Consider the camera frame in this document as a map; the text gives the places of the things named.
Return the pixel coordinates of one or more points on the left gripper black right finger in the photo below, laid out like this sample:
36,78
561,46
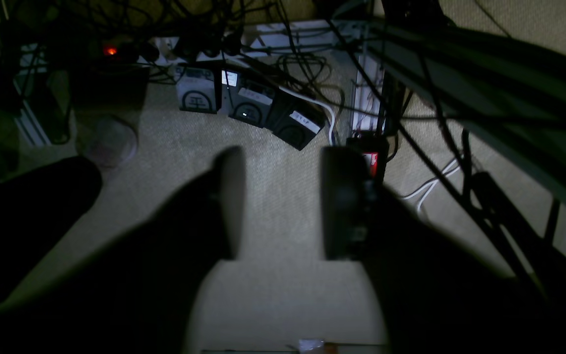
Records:
435,297

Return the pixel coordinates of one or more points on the black power adapter box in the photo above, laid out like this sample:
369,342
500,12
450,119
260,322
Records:
247,97
295,121

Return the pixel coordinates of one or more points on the black power adapter box middle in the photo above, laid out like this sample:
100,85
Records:
247,97

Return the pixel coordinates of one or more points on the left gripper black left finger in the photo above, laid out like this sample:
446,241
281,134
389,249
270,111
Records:
136,294

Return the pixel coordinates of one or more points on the black power strip red light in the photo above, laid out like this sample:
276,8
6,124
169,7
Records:
111,78

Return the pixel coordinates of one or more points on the aluminium frame leg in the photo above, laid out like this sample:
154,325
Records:
366,106

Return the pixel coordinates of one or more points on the black power adapter box right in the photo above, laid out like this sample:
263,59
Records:
295,121

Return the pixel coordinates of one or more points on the grey power adapter box left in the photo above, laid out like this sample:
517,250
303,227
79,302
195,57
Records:
197,89

